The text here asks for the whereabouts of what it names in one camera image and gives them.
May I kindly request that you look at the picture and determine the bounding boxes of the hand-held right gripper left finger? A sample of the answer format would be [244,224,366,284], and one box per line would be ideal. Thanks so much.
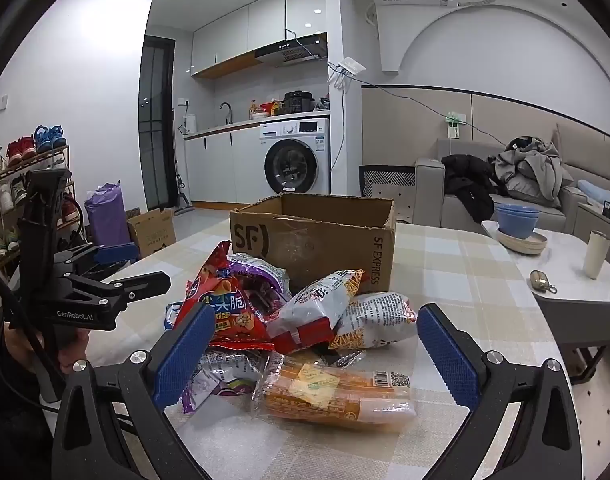
[52,302,218,480]

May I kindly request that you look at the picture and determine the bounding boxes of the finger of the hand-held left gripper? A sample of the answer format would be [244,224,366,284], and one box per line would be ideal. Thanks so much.
[55,243,140,277]
[70,271,172,311]

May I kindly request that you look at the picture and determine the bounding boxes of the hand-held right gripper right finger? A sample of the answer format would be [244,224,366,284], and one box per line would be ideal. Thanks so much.
[416,302,583,480]

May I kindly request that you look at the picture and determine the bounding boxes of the silver purple snack packet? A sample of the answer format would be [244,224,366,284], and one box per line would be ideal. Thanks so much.
[180,349,266,413]

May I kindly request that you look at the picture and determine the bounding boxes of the blue white snack packet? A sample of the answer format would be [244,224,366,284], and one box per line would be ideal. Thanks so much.
[164,301,188,332]

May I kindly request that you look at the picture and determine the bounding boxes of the red chip bag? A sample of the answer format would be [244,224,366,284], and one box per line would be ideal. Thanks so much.
[177,241,276,352]

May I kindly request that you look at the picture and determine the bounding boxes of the white noodle snack packet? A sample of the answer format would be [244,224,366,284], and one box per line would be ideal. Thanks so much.
[330,292,418,351]
[279,269,366,328]

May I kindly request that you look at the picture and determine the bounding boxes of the purple snack bag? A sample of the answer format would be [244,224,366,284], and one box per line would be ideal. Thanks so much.
[227,252,292,321]

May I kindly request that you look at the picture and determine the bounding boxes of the clear orange cracker packet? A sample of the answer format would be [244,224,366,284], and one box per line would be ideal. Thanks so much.
[252,352,418,433]

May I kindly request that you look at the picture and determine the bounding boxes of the large cardboard box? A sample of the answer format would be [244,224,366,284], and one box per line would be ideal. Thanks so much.
[229,192,396,293]

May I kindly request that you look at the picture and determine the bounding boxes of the person's left hand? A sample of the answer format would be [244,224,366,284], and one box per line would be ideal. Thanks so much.
[4,326,88,376]

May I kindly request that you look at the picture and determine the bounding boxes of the purple plastic bag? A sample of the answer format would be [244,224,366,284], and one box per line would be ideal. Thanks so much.
[84,181,132,248]

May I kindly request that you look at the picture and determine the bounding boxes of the small cardboard box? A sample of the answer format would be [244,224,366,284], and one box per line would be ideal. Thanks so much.
[126,207,177,259]

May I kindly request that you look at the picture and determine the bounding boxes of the wooden shoe rack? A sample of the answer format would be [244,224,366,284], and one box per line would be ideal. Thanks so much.
[0,145,86,267]

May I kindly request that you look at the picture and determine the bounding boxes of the grey mop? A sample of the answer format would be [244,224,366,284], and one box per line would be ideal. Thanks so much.
[172,107,192,217]

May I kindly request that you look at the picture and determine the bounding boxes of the pair of red sneakers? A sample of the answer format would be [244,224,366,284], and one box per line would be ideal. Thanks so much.
[6,136,38,167]

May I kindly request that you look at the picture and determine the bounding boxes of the pair of blue sneakers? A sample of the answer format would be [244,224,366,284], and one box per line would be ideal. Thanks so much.
[34,125,68,154]

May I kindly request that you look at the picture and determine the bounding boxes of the dark glass door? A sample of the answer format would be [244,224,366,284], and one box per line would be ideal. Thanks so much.
[138,35,176,221]

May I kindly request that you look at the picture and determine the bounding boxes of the beige plate stack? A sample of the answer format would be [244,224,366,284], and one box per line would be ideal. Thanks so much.
[495,229,550,256]

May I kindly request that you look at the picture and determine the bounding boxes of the white counter cabinets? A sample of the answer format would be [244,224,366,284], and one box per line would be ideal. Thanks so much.
[184,129,266,207]

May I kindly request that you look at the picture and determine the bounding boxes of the white coffee table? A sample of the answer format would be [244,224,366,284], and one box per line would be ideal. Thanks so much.
[481,220,610,386]

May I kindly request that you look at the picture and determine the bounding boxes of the white dotted rug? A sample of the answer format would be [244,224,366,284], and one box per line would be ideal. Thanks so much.
[572,360,610,466]

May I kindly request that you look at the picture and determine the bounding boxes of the grey sofa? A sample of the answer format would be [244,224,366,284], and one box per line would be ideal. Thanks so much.
[415,125,610,241]

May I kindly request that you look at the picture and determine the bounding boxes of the black jacket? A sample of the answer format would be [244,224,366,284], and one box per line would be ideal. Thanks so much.
[441,154,508,223]

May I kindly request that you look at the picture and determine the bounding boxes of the cream tumbler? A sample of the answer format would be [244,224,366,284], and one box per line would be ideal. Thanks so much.
[584,230,610,280]

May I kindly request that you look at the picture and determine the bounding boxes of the white washing machine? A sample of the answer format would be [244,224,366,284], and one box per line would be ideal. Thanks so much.
[258,117,332,196]

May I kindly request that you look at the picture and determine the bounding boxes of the grey clothes pile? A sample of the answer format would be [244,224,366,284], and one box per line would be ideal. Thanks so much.
[490,136,576,208]

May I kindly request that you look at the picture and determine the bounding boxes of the counter food packages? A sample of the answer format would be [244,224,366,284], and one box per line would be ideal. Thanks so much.
[247,100,286,120]

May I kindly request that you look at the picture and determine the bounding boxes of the light blue cloth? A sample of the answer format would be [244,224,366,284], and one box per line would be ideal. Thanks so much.
[580,180,610,203]

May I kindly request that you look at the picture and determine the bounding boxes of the black rice cooker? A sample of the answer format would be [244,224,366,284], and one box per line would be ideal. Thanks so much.
[284,91,314,113]

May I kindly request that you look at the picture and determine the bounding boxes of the steel range hood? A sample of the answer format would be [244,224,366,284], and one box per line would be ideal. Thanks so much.
[255,32,328,67]

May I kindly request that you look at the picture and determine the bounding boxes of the black cable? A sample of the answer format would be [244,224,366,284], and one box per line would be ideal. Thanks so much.
[0,259,53,411]

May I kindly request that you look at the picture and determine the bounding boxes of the white wall socket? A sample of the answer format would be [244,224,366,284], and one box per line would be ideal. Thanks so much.
[446,112,468,140]

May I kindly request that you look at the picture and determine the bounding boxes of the white wall cabinets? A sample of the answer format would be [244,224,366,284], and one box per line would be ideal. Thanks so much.
[191,0,327,78]

